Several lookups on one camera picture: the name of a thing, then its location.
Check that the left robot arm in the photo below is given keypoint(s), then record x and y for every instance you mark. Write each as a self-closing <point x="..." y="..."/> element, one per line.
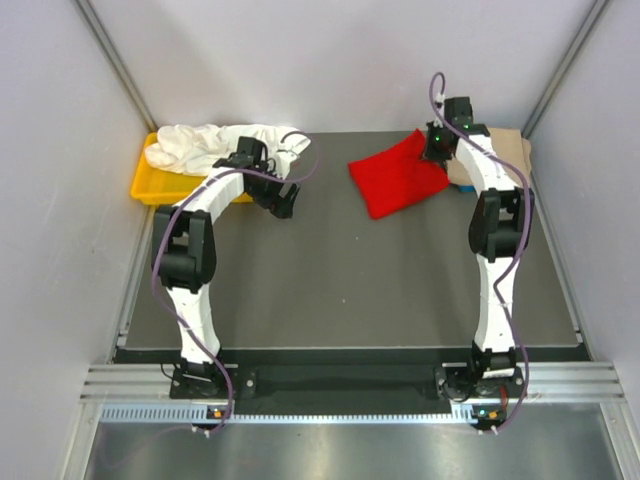
<point x="184" y="257"/>

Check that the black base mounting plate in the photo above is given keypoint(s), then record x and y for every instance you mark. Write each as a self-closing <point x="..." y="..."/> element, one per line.
<point x="336" y="382"/>

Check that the aluminium frame rail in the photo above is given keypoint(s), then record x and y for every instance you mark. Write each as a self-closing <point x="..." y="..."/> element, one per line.
<point x="546" y="383"/>

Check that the folded beige t-shirt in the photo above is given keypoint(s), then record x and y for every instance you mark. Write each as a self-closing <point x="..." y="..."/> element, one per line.
<point x="508" y="144"/>

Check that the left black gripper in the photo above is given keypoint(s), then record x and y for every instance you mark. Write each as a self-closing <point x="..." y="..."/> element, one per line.
<point x="275" y="203"/>

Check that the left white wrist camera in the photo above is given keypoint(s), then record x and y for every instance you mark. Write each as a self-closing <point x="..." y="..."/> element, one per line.
<point x="285" y="159"/>

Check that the yellow plastic bin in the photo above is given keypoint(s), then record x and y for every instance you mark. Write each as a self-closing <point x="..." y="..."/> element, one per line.
<point x="153" y="187"/>

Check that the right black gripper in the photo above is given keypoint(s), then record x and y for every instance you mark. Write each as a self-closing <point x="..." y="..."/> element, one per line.
<point x="429" y="154"/>

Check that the white t-shirt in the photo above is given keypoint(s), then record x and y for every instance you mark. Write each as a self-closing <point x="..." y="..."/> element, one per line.
<point x="192" y="151"/>

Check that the slotted grey cable duct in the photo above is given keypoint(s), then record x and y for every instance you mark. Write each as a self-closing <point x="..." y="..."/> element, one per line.
<point x="207" y="415"/>

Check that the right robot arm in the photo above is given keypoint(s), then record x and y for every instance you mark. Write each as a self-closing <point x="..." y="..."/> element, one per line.
<point x="498" y="232"/>

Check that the red t-shirt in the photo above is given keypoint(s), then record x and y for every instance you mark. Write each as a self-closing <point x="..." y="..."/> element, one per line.
<point x="398" y="177"/>

